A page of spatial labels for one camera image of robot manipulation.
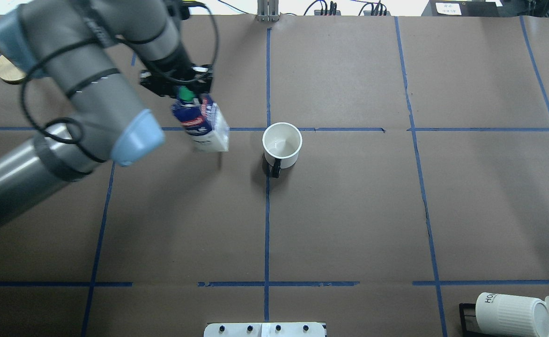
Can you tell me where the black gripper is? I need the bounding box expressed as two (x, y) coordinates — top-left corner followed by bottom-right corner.
(138, 64), (213, 99)

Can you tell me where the blue white milk carton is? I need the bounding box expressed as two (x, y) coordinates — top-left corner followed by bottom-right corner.
(171, 86), (230, 153)

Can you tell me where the white smiley mug black handle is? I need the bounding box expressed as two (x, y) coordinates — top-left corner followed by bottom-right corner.
(262, 122), (303, 178)

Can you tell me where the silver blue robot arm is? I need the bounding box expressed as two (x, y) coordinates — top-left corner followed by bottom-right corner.
(0, 0), (212, 227)

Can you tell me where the wooden stand with round base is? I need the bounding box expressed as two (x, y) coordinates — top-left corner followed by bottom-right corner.
(0, 51), (26, 85)

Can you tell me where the black box with label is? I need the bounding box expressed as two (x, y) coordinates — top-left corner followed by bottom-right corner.
(421, 0), (500, 17)

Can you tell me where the white ribbed HOME mug left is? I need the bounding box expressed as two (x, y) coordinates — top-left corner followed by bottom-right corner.
(475, 292), (549, 337)

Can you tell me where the aluminium frame post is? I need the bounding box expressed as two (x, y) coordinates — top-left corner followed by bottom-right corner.
(255, 0), (280, 22)

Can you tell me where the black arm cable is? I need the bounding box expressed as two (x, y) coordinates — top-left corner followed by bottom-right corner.
(20, 0), (221, 164)

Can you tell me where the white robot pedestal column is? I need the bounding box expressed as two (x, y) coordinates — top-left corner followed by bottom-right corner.
(203, 322), (327, 337)

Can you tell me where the black wire mug rack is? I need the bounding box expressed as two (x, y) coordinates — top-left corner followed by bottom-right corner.
(459, 303), (477, 336)

